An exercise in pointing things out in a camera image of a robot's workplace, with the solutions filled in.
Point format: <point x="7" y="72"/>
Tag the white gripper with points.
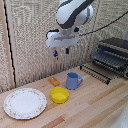
<point x="62" y="39"/>

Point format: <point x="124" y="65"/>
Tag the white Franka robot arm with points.
<point x="71" y="12"/>

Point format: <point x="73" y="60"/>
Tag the orange bread piece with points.
<point x="54" y="81"/>

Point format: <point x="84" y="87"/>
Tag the blue plastic mug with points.
<point x="73" y="80"/>

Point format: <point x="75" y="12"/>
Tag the yellow plastic bowl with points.
<point x="59" y="94"/>

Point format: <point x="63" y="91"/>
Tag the black dish rack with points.
<point x="112" y="55"/>

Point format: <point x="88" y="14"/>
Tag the white floral rimmed plate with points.
<point x="25" y="103"/>

